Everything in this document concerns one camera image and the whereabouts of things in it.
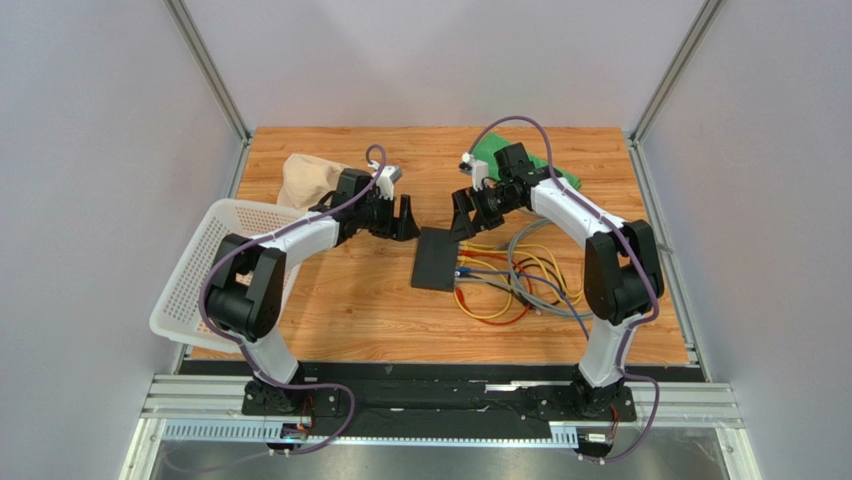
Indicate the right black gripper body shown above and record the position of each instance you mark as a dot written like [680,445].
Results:
[481,209]

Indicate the beige cloth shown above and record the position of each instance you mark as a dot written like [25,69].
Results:
[306,179]

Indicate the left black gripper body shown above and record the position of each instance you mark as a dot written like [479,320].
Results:
[376,215]

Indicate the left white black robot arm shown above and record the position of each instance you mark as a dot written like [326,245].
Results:
[241,299]

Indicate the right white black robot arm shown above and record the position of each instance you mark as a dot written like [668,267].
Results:
[622,273]

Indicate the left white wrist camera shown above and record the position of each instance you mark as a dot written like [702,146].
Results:
[386,180]

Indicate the black network switch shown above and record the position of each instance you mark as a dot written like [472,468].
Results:
[435,261]

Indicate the aluminium frame rail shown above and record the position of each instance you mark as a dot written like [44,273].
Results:
[191,425]

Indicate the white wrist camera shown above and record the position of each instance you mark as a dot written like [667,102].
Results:
[386,180]
[477,170]

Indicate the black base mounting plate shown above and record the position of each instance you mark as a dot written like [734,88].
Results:
[441,400]

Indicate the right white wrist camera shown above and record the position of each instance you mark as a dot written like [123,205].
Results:
[477,170]

